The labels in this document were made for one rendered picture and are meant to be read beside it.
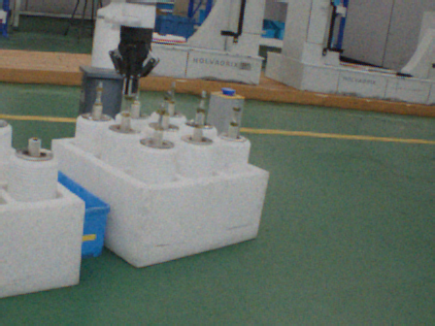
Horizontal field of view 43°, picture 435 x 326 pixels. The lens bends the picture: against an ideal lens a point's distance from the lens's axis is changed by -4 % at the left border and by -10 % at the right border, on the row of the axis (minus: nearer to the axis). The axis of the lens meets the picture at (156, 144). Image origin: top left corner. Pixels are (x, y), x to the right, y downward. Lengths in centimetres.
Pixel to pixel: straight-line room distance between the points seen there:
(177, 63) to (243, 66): 44
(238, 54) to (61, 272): 274
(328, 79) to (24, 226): 324
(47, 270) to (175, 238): 33
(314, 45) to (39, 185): 317
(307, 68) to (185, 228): 277
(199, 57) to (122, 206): 242
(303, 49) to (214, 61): 69
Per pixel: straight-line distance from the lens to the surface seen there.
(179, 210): 127
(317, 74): 402
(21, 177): 107
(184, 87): 353
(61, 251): 112
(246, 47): 380
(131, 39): 130
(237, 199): 140
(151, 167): 124
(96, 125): 141
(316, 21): 403
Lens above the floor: 57
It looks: 14 degrees down
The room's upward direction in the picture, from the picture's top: 8 degrees clockwise
